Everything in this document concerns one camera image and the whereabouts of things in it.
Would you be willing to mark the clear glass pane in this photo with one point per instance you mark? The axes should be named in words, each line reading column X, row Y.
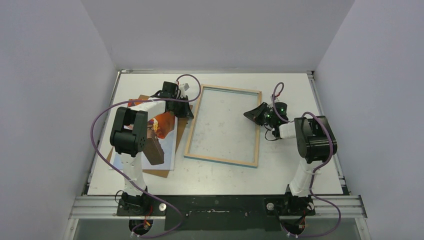
column 225, row 126

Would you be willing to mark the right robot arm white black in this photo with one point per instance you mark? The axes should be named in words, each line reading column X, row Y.
column 315, row 143

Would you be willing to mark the aluminium rail front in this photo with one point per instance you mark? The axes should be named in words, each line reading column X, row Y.
column 105, row 207

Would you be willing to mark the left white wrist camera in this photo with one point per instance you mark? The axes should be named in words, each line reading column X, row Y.
column 181, row 92

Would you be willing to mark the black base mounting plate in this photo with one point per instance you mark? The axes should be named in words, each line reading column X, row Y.
column 216, row 212

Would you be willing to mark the hot air balloon photo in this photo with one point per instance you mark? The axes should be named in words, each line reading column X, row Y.
column 146, row 130

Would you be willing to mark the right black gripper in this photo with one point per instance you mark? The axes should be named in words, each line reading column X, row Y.
column 263, row 114

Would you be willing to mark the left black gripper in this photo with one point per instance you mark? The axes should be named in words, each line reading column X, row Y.
column 186, row 113

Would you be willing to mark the blue wooden picture frame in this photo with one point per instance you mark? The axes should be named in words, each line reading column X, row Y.
column 188, row 139

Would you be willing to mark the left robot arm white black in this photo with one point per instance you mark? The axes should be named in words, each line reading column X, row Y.
column 134, row 193

